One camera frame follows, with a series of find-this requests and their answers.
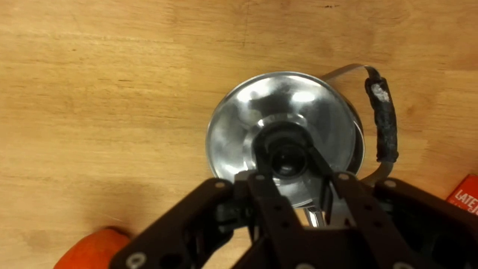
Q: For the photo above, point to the orange cracker box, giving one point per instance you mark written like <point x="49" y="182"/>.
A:
<point x="464" y="194"/>

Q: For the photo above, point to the red apple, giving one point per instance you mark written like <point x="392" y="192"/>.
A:
<point x="94" y="248"/>

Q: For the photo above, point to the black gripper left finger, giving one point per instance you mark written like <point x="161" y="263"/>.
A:
<point x="198" y="228"/>

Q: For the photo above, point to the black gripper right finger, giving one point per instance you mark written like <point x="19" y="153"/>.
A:
<point x="397" y="228"/>

